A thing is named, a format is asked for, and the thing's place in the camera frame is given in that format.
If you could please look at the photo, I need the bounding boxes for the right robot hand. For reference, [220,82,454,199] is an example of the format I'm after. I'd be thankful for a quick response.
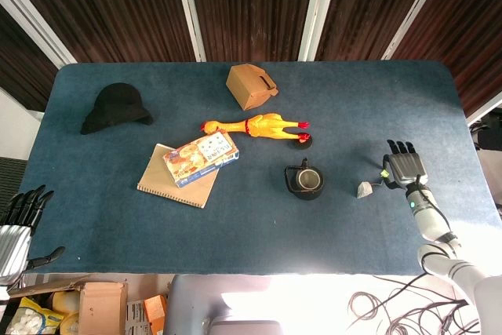
[380,139,429,190]

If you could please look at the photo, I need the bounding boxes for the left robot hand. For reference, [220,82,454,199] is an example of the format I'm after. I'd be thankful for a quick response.
[0,184,66,286]

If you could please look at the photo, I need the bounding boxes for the small grey object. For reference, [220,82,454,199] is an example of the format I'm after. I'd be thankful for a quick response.
[356,169,390,200]

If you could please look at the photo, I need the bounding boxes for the yellow snack bag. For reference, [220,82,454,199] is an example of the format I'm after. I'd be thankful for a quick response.
[4,296,66,335]

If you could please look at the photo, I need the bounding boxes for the black cast iron teapot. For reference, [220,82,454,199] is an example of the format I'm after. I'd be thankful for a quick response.
[284,157,326,202]

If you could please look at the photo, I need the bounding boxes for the open cardboard storage box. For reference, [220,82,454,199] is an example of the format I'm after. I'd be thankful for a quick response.
[6,276,129,335]

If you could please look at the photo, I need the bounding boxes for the yellow rubber chicken toy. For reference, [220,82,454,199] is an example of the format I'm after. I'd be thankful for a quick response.
[201,112,311,143]

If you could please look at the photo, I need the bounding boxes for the black hat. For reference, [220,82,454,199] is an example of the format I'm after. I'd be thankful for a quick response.
[80,82,155,136]

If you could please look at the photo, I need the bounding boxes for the blue table cloth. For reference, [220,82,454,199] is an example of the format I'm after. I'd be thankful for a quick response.
[18,60,502,277]

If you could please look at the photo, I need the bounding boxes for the orange packet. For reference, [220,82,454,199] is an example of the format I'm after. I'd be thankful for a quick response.
[143,293,169,334]

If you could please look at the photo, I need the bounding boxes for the brown spiral notebook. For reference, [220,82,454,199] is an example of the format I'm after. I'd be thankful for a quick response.
[136,143,220,209]

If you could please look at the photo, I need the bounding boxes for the brown cardboard box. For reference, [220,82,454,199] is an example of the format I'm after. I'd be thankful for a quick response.
[225,64,279,111]

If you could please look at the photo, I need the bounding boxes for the food package box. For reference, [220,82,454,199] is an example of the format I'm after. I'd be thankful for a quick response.
[162,132,240,189]

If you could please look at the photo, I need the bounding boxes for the tangled dark cables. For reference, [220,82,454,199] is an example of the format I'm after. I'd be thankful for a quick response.
[347,271,482,335]

